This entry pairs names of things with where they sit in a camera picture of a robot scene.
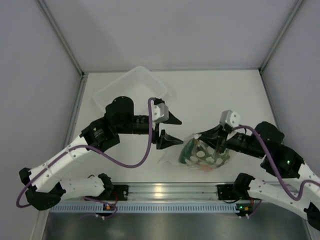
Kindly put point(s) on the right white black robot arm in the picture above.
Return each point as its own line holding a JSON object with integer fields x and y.
{"x": 300, "y": 186}

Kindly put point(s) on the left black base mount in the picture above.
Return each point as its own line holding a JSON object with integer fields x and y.
{"x": 120, "y": 193}

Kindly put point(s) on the fake orange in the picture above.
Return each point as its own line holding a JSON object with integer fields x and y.
{"x": 206, "y": 168}

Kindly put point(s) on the fake green cucumber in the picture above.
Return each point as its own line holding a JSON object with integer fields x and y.
{"x": 187, "y": 152}

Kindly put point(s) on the fake green cabbage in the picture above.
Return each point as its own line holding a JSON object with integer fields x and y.
{"x": 206, "y": 155}

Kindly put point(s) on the left aluminium frame post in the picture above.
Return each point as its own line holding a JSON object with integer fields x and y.
{"x": 59, "y": 34}

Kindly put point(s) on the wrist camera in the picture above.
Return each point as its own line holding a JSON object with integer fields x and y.
{"x": 230, "y": 118}
{"x": 160, "y": 111}

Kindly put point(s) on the aluminium frame post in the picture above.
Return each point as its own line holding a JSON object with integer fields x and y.
{"x": 280, "y": 35}
{"x": 59, "y": 34}

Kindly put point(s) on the white slotted cable duct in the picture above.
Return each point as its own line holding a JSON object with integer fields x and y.
{"x": 124, "y": 207}

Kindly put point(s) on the clear zip top bag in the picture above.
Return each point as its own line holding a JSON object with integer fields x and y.
{"x": 171, "y": 154}

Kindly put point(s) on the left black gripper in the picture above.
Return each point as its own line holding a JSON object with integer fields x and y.
{"x": 165, "y": 140}

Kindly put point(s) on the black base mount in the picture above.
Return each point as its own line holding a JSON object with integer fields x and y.
{"x": 227, "y": 193}
{"x": 120, "y": 193}

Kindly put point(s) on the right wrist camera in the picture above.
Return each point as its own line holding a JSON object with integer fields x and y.
{"x": 230, "y": 118}

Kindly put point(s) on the right aluminium frame post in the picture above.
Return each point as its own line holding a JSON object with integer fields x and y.
{"x": 280, "y": 35}

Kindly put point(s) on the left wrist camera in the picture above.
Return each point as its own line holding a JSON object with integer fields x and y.
{"x": 160, "y": 111}

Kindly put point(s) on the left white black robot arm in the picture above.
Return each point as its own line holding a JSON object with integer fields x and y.
{"x": 45, "y": 185}

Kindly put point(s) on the aluminium mounting rail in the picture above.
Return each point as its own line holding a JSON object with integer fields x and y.
{"x": 175, "y": 191}

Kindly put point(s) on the translucent white plastic basket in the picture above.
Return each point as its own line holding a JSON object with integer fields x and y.
{"x": 139, "y": 84}

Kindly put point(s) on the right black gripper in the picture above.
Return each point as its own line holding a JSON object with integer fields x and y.
{"x": 215, "y": 136}

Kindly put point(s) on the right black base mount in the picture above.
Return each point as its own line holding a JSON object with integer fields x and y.
{"x": 227, "y": 193}

